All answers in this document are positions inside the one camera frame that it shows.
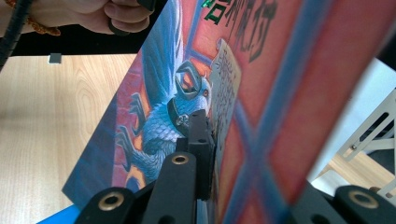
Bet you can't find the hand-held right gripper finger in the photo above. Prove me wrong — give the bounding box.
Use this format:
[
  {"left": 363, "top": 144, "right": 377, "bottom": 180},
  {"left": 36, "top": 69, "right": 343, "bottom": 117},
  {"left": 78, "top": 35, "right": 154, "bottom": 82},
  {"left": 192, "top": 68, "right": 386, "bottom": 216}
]
[{"left": 176, "top": 108, "right": 217, "bottom": 202}]

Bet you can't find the red illustrated book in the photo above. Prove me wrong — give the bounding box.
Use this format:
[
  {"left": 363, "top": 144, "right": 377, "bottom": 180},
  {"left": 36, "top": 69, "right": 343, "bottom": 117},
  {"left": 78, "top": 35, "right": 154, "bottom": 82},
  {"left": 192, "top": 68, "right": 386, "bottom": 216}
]
[{"left": 62, "top": 0, "right": 396, "bottom": 224}]

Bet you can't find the white expandable book rack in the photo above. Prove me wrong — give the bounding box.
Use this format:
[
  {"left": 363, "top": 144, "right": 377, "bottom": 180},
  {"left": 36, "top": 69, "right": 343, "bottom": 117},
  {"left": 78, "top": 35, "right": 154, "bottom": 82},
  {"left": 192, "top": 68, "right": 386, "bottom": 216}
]
[{"left": 306, "top": 57, "right": 396, "bottom": 200}]

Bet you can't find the red beaded bracelet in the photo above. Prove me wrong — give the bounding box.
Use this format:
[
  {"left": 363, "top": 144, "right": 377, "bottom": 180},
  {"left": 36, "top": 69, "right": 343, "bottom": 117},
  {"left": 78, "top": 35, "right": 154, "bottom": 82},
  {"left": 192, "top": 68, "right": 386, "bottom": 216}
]
[{"left": 4, "top": 0, "right": 62, "bottom": 36}]

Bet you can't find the left hand-held gripper cable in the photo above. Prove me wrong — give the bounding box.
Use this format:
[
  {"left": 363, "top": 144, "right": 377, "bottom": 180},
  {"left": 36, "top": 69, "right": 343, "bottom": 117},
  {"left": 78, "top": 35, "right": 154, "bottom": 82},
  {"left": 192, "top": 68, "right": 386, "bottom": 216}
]
[{"left": 0, "top": 0, "right": 34, "bottom": 71}]

